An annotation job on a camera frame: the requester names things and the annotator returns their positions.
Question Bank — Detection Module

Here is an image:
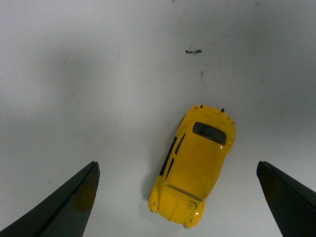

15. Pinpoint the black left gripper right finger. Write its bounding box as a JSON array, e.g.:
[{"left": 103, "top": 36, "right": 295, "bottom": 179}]
[{"left": 256, "top": 161, "right": 316, "bottom": 237}]

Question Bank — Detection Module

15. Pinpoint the yellow beetle toy car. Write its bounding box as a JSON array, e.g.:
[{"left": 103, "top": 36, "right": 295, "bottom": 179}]
[{"left": 148, "top": 105, "right": 236, "bottom": 229}]

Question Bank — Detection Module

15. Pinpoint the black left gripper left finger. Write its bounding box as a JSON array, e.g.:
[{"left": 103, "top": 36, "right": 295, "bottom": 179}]
[{"left": 0, "top": 161, "right": 100, "bottom": 237}]

